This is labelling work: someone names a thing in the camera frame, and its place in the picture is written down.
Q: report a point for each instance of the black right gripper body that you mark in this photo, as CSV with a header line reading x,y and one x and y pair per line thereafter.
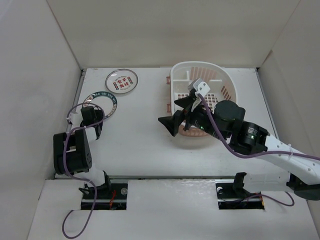
x,y
199,117

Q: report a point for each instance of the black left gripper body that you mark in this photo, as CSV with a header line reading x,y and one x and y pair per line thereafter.
x,y
99,116

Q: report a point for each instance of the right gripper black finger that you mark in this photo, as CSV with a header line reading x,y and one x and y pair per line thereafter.
x,y
172,123
185,102

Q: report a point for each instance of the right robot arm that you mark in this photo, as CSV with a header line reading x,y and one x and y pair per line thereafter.
x,y
247,140

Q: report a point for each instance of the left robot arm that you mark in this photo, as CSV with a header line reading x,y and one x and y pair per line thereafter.
x,y
71,150

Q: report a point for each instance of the white plastic dish rack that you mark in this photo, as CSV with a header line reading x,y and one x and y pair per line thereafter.
x,y
182,74

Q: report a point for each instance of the plate with green rim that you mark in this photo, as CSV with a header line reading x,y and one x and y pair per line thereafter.
x,y
102,100

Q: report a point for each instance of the plate with red characters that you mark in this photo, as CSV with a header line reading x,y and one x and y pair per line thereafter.
x,y
121,81

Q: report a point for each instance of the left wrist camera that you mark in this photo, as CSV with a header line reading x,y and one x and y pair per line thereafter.
x,y
74,118

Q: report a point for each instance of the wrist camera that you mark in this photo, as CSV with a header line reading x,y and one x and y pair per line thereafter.
x,y
199,87
74,118

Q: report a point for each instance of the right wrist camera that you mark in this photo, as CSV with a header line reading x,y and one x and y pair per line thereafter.
x,y
199,87

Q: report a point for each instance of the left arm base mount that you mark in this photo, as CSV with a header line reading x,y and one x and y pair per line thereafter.
x,y
110,195

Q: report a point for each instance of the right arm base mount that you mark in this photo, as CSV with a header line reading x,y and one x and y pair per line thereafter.
x,y
231,195

